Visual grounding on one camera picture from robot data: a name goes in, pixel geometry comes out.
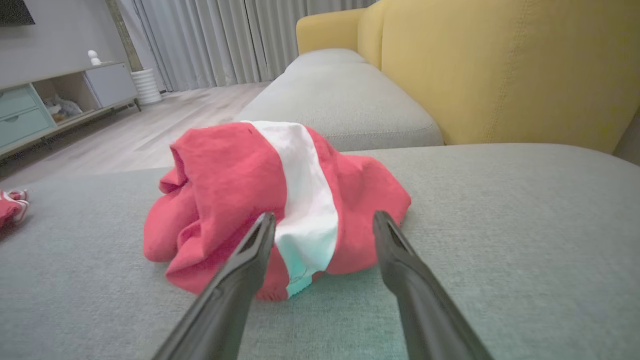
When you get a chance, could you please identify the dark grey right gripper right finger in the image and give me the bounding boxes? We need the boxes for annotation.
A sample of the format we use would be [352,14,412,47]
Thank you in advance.
[372,210,495,360]

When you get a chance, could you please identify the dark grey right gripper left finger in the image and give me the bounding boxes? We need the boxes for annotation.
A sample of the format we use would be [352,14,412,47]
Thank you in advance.
[151,211,277,360]

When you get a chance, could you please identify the red shorts with white band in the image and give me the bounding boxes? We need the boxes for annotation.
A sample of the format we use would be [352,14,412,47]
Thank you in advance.
[143,120,412,302]

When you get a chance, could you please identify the red jersey with black numbers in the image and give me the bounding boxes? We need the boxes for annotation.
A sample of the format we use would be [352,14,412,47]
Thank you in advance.
[0,189,30,230]

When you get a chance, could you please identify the grey sofa with yellow backrest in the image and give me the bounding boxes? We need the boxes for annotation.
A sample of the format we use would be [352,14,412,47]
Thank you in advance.
[0,0,640,360]

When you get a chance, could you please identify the white ribbed vase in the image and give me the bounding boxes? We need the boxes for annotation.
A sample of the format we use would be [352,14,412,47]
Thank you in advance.
[130,68,163,106]

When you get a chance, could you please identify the grey and teal TV cabinet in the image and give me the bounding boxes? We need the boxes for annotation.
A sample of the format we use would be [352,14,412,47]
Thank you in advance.
[0,61,141,160]

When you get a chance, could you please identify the grey plush toy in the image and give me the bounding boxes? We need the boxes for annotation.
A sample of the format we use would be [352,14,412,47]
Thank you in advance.
[43,95,83,123]

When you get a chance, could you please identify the grey pleated curtain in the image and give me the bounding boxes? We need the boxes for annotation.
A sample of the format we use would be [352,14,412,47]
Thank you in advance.
[116,0,378,93]

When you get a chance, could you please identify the black TV screen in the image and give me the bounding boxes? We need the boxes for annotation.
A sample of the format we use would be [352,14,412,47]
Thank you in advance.
[0,0,36,27]

